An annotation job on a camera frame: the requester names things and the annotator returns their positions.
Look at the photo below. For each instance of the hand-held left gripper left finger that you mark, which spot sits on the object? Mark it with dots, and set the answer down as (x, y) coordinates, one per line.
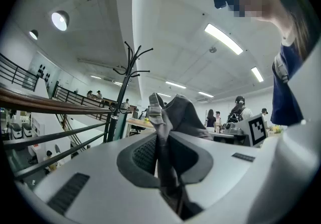
(100, 172)

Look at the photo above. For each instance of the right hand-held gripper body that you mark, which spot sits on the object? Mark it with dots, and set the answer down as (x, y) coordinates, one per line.
(250, 132)

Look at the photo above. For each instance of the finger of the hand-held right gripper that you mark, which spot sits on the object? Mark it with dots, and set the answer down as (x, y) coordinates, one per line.
(223, 137)

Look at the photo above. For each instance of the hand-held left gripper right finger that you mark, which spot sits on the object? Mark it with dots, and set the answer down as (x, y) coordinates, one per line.
(225, 167)

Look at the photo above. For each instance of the grey cloth garment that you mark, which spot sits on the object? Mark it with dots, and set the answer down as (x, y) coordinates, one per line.
(185, 117)

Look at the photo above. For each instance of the black coat rack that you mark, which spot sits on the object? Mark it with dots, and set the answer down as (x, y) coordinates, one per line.
(123, 92)

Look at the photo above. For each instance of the vase of yellow flowers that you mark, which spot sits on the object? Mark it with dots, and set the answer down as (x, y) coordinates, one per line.
(277, 128)

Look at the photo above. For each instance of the person's blue shirt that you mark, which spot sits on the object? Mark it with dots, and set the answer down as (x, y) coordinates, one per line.
(283, 102)

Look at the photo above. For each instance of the long ceiling light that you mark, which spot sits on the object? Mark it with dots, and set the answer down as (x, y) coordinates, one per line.
(176, 85)
(205, 94)
(164, 95)
(118, 83)
(223, 38)
(257, 74)
(95, 77)

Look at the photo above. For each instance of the black office chair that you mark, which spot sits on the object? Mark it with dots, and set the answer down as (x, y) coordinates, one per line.
(137, 130)

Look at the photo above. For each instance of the wooden desk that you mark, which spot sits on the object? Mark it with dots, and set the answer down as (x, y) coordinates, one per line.
(136, 123)

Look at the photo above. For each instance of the black stair railing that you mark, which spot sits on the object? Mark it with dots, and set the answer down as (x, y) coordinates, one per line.
(75, 96)

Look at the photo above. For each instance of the white wheeled machine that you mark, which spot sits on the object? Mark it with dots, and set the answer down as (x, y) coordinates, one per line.
(15, 131)
(27, 130)

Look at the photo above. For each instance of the railing with wooden handrail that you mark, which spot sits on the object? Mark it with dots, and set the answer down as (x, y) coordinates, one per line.
(50, 103)

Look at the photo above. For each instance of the round ceiling detector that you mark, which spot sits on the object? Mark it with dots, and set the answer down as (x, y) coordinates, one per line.
(213, 49)

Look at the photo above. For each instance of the person's head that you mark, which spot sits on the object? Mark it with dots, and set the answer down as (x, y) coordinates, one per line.
(269, 9)

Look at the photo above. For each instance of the black balcony railing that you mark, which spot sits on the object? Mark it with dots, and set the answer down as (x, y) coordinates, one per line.
(15, 72)

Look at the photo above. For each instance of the dome pendant lamp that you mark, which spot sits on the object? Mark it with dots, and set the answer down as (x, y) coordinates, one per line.
(60, 20)
(33, 35)

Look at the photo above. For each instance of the group of black wall discs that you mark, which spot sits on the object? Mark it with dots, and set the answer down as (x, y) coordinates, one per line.
(43, 72)

